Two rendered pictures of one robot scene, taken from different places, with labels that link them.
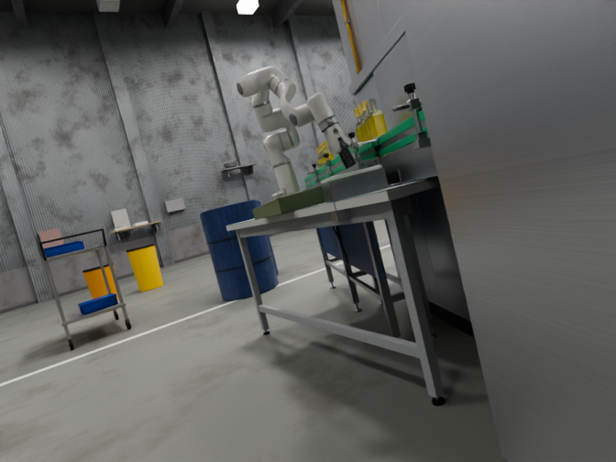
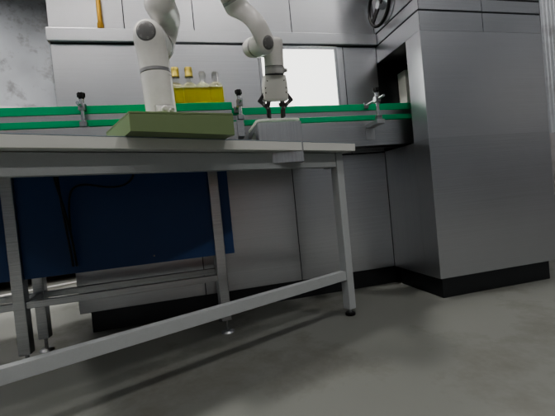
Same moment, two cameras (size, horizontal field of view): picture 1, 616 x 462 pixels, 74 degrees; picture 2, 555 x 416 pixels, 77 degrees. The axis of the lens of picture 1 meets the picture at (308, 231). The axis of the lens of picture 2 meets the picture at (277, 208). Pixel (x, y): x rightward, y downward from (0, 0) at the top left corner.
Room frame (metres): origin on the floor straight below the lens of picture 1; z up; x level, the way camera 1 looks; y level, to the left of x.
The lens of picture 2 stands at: (1.78, 1.19, 0.53)
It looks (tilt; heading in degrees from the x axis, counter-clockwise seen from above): 1 degrees down; 263
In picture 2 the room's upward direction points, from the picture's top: 5 degrees counter-clockwise
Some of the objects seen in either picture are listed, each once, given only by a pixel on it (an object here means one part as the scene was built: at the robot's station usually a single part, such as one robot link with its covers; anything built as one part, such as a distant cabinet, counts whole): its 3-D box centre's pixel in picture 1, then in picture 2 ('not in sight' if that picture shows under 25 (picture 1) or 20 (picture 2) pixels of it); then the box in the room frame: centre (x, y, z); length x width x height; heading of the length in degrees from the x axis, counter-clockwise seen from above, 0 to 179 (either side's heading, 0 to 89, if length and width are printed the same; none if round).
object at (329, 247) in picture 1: (350, 227); (24, 222); (2.61, -0.27, 0.54); 1.59 x 0.18 x 0.43; 7
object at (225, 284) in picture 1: (242, 246); not in sight; (4.57, 0.76, 0.47); 1.27 x 0.78 x 0.94; 17
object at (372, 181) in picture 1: (359, 184); (272, 139); (1.61, -0.24, 0.79); 0.27 x 0.17 x 0.08; 97
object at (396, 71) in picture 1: (420, 74); (255, 80); (1.63, -0.58, 1.15); 0.90 x 0.03 x 0.34; 7
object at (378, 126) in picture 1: (379, 133); (217, 106); (1.83, -0.42, 0.99); 0.06 x 0.06 x 0.21; 7
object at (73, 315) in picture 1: (83, 286); not in sight; (4.06, 2.32, 0.50); 1.06 x 0.62 x 1.00; 28
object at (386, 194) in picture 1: (394, 186); (120, 173); (2.32, -0.54, 0.73); 1.58 x 1.52 x 0.04; 29
